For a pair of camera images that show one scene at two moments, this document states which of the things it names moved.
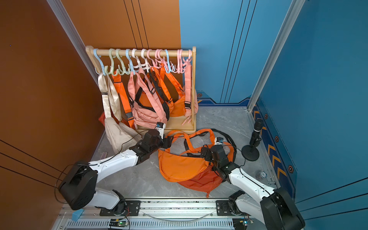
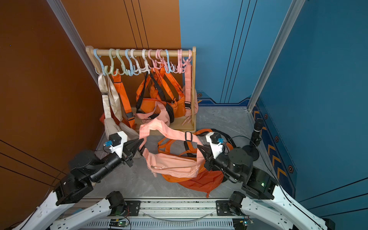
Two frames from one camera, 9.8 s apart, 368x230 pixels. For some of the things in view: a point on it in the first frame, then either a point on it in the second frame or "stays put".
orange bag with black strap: (172, 96) stays put
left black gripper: (167, 142) -> (128, 148)
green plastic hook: (112, 67) stays put
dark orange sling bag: (211, 178) -> (201, 162)
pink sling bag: (148, 110) -> (170, 165)
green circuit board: (118, 223) stays put
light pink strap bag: (187, 94) stays put
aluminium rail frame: (160, 213) stays put
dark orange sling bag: (205, 182) stays put
